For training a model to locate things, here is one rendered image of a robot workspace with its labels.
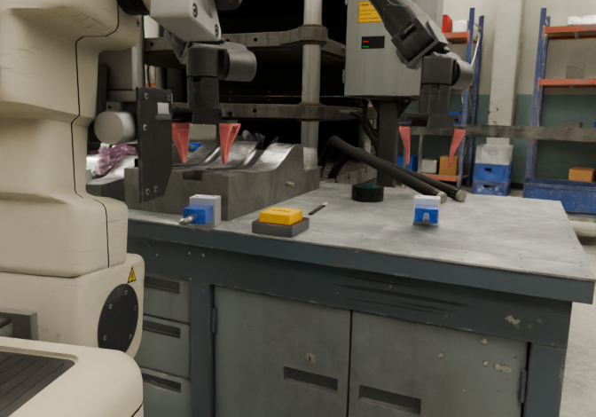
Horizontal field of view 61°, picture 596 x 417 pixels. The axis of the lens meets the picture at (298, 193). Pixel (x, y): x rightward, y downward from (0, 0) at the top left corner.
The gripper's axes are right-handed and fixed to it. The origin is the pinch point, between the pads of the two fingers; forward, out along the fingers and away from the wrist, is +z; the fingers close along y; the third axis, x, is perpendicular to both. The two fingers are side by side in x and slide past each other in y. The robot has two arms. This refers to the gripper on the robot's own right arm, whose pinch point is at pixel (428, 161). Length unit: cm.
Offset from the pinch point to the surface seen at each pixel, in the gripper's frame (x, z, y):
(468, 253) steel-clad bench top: 19.3, 12.7, -7.4
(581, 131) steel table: -323, -5, -109
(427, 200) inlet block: 0.7, 7.7, -0.5
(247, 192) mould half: 3.1, 8.9, 36.1
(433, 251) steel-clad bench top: 20.1, 12.8, -1.9
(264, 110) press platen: -74, -9, 59
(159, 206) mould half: 8, 13, 54
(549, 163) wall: -635, 41, -155
